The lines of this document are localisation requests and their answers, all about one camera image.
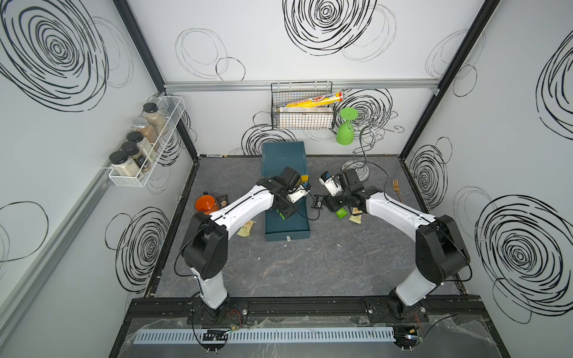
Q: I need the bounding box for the teal drawer cabinet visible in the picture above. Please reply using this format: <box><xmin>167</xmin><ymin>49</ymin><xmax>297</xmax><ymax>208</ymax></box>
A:
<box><xmin>261</xmin><ymin>142</ymin><xmax>309</xmax><ymax>177</ymax></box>

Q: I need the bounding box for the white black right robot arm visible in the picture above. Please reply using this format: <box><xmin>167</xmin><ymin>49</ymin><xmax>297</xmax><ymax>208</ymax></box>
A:
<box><xmin>319</xmin><ymin>168</ymin><xmax>471</xmax><ymax>320</ymax></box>

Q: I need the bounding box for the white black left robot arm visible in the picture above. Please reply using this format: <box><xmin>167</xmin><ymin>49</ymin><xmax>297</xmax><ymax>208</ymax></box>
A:
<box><xmin>179</xmin><ymin>167</ymin><xmax>310</xmax><ymax>310</ymax></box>

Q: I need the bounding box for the gold fork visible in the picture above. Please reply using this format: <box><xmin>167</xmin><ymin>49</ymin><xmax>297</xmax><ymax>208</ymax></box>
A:
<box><xmin>392</xmin><ymin>179</ymin><xmax>404</xmax><ymax>203</ymax></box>

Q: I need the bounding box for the white box in basket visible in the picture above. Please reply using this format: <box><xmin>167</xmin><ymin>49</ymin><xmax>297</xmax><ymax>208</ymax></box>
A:
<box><xmin>274</xmin><ymin>107</ymin><xmax>334</xmax><ymax>130</ymax></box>

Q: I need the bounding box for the orange cup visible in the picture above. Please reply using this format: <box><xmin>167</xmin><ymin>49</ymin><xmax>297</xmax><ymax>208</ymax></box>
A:
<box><xmin>194</xmin><ymin>192</ymin><xmax>219</xmax><ymax>215</ymax></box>

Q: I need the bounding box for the yellow snack tube package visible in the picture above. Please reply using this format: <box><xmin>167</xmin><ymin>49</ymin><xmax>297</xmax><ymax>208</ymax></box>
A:
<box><xmin>284</xmin><ymin>92</ymin><xmax>343</xmax><ymax>108</ymax></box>

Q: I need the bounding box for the clear acrylic spice shelf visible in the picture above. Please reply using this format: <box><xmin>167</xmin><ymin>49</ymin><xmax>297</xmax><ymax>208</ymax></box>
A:
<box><xmin>107</xmin><ymin>95</ymin><xmax>186</xmax><ymax>195</ymax></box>

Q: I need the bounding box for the spice jar black lid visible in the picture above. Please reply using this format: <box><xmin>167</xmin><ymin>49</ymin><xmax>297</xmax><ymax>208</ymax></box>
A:
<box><xmin>109</xmin><ymin>151</ymin><xmax>140</xmax><ymax>177</ymax></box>
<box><xmin>143</xmin><ymin>102</ymin><xmax>167</xmax><ymax>137</ymax></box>
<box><xmin>121</xmin><ymin>141</ymin><xmax>151</xmax><ymax>172</ymax></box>
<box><xmin>126</xmin><ymin>131</ymin><xmax>157</xmax><ymax>163</ymax></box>

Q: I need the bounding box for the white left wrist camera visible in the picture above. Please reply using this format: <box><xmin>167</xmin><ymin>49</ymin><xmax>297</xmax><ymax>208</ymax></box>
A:
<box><xmin>287</xmin><ymin>181</ymin><xmax>311</xmax><ymax>204</ymax></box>

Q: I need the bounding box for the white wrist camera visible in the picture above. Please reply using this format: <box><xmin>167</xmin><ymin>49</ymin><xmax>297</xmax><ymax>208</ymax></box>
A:
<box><xmin>319</xmin><ymin>171</ymin><xmax>343</xmax><ymax>197</ymax></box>
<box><xmin>287</xmin><ymin>181</ymin><xmax>311</xmax><ymax>204</ymax></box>

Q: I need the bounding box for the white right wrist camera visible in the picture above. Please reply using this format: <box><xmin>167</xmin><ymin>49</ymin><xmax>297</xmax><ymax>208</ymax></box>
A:
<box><xmin>319</xmin><ymin>171</ymin><xmax>343</xmax><ymax>197</ymax></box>

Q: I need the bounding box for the black wire wall basket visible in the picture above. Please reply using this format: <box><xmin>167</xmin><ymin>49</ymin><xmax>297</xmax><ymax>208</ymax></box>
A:
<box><xmin>271</xmin><ymin>81</ymin><xmax>334</xmax><ymax>130</ymax></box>

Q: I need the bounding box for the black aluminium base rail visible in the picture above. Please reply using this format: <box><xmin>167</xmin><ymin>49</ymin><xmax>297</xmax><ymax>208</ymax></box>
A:
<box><xmin>126</xmin><ymin>295</ymin><xmax>486</xmax><ymax>322</ymax></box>

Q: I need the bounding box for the grey slotted cable duct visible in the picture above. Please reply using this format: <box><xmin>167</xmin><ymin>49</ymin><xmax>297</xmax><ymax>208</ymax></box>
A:
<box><xmin>134</xmin><ymin>327</ymin><xmax>395</xmax><ymax>345</ymax></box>

